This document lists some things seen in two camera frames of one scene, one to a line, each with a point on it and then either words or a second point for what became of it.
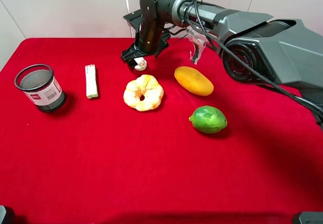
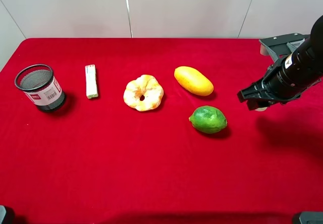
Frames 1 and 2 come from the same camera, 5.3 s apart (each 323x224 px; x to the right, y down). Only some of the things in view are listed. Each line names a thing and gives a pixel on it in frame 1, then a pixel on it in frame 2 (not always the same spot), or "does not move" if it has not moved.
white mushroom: [142, 64] to [261, 109]
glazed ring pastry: [147, 85] does not move
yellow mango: [193, 80] does not move
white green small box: [91, 81] does not move
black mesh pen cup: [40, 85] does not move
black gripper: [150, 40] to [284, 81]
